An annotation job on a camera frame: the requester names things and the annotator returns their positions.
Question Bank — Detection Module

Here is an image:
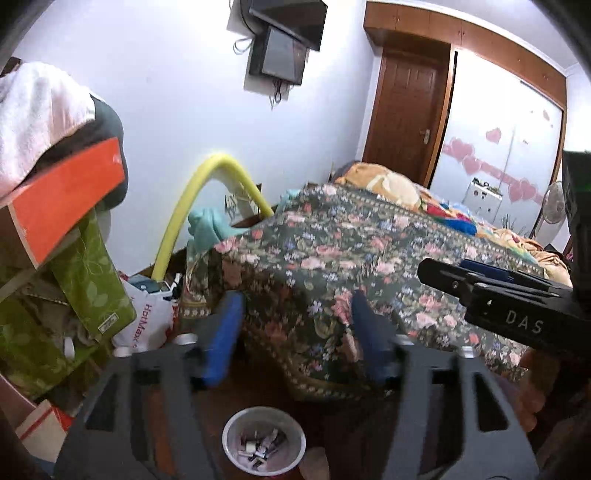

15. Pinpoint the dark floral blanket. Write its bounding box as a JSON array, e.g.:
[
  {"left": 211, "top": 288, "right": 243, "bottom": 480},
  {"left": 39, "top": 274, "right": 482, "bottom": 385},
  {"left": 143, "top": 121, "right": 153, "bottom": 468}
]
[{"left": 180, "top": 184, "right": 546, "bottom": 403}]

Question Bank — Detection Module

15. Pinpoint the black wall television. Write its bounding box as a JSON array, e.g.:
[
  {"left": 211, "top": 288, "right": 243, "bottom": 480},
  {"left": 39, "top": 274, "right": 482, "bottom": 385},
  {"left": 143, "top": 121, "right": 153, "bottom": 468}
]
[{"left": 248, "top": 0, "right": 329, "bottom": 52}]

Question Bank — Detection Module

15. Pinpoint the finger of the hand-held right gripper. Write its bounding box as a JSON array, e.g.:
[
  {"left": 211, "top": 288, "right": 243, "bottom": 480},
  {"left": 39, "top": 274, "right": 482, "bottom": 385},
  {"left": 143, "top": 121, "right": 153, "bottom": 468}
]
[
  {"left": 461, "top": 259, "right": 571, "bottom": 292},
  {"left": 418, "top": 257, "right": 478, "bottom": 305}
]

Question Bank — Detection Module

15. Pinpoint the orange box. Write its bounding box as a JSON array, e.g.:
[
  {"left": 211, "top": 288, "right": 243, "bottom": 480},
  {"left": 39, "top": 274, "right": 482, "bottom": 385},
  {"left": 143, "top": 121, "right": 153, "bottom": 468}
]
[{"left": 8, "top": 137, "right": 127, "bottom": 269}]

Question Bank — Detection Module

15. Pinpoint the yellow foam tube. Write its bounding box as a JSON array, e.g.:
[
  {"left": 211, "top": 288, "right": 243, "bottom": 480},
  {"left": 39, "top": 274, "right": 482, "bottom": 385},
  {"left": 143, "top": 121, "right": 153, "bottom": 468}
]
[{"left": 152, "top": 154, "right": 276, "bottom": 282}]

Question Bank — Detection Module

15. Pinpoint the white plastic bag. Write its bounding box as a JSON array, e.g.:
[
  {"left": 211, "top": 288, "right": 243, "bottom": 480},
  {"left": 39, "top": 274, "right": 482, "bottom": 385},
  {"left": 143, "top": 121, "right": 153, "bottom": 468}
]
[{"left": 111, "top": 276, "right": 180, "bottom": 352}]

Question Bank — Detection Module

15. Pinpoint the white towel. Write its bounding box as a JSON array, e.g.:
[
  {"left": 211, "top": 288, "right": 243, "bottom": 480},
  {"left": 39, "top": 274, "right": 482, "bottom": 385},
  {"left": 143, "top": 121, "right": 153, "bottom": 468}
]
[{"left": 0, "top": 62, "right": 96, "bottom": 198}]

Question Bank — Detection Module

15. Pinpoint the white appliance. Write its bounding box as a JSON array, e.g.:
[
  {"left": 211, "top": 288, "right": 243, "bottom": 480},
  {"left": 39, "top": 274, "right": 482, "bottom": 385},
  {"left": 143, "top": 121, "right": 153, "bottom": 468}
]
[{"left": 462, "top": 179, "right": 504, "bottom": 228}]

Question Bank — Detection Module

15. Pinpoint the teal cloth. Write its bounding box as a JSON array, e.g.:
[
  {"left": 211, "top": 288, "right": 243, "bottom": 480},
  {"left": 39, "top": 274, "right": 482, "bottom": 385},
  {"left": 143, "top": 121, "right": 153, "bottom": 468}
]
[{"left": 188, "top": 207, "right": 246, "bottom": 254}]

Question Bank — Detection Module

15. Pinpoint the dark grey cloth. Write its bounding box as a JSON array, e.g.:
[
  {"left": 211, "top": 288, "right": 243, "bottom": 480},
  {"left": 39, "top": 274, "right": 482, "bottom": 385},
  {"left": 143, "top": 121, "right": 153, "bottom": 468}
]
[{"left": 34, "top": 92, "right": 131, "bottom": 209}]

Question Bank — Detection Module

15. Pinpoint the black hanging cable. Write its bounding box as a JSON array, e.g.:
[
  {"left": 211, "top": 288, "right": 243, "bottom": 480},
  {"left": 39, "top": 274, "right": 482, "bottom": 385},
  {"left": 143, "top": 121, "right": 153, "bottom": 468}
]
[{"left": 270, "top": 78, "right": 290, "bottom": 110}]

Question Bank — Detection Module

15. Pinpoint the red and white box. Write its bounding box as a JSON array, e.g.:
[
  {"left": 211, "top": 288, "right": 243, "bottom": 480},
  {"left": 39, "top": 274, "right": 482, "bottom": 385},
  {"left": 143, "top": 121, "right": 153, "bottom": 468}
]
[{"left": 15, "top": 399, "right": 75, "bottom": 463}]

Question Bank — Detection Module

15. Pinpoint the brown wooden door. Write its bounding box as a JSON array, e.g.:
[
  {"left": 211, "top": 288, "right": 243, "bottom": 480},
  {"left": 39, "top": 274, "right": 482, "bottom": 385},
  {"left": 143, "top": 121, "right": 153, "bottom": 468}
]
[{"left": 362, "top": 44, "right": 452, "bottom": 191}]

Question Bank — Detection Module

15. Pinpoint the person's right hand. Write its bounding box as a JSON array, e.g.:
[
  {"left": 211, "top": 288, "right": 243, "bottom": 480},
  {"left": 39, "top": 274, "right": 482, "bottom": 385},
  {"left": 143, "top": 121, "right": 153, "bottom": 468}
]
[{"left": 518, "top": 348, "right": 557, "bottom": 432}]

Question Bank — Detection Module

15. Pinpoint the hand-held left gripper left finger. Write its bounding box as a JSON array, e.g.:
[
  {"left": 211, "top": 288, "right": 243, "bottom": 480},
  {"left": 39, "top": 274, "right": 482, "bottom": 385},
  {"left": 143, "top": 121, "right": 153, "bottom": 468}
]
[{"left": 55, "top": 292, "right": 246, "bottom": 480}]

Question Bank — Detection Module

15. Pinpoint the white plastic cup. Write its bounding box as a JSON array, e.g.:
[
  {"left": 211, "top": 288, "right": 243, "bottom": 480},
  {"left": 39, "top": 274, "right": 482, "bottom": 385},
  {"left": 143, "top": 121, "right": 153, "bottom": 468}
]
[{"left": 222, "top": 406, "right": 307, "bottom": 476}]

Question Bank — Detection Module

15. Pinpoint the pile of small scraps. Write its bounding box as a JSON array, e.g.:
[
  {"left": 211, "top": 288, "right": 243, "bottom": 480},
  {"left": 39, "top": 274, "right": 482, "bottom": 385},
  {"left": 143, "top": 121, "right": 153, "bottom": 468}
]
[{"left": 236, "top": 428, "right": 289, "bottom": 464}]

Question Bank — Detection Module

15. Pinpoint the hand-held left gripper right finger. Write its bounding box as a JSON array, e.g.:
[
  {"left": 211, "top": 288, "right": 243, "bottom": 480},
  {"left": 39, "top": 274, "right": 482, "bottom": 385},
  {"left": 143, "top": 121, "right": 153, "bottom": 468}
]
[{"left": 351, "top": 291, "right": 541, "bottom": 480}]

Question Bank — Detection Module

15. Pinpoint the wardrobe with heart stickers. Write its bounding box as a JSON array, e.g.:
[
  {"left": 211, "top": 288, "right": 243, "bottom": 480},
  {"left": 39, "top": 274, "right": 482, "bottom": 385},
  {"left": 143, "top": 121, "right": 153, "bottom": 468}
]
[{"left": 364, "top": 0, "right": 570, "bottom": 241}]

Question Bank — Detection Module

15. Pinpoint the standing fan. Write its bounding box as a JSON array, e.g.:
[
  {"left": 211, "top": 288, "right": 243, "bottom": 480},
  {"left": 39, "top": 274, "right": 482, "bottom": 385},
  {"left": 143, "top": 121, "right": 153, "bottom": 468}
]
[{"left": 534, "top": 181, "right": 567, "bottom": 241}]

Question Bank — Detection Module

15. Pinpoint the blue and red cloth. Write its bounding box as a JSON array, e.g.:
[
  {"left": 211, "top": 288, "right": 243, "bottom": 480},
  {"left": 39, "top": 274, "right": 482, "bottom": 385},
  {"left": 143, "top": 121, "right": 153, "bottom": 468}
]
[{"left": 438, "top": 200, "right": 480, "bottom": 237}]

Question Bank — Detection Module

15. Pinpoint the small black wall monitor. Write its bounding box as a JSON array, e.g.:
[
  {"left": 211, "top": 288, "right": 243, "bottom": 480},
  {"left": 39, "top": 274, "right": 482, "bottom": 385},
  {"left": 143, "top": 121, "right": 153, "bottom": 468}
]
[{"left": 248, "top": 25, "right": 309, "bottom": 86}]

